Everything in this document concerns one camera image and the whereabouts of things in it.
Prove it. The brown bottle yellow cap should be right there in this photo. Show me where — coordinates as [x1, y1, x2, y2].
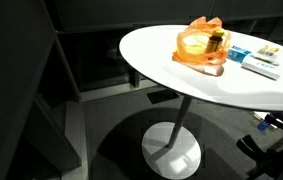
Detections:
[204, 28, 226, 55]

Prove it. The white pill bottle orange label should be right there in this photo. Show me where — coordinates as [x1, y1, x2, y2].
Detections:
[253, 44, 281, 64]

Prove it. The black floor mat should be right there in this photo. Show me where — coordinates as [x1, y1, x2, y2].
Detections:
[146, 89, 180, 105]

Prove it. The orange plastic bag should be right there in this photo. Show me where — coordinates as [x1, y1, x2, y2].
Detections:
[171, 15, 232, 66]

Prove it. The blue mentos gum box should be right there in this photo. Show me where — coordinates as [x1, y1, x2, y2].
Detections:
[226, 44, 253, 64]

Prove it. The dark shelving unit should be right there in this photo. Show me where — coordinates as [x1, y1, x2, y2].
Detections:
[0, 0, 83, 180]

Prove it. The small blue object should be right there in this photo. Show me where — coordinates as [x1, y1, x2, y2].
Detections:
[256, 119, 272, 132]

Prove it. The black stand with clamps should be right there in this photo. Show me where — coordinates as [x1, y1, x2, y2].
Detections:
[235, 113, 283, 180]

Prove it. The white table pedestal base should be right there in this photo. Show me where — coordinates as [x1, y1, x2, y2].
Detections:
[141, 94, 203, 180]

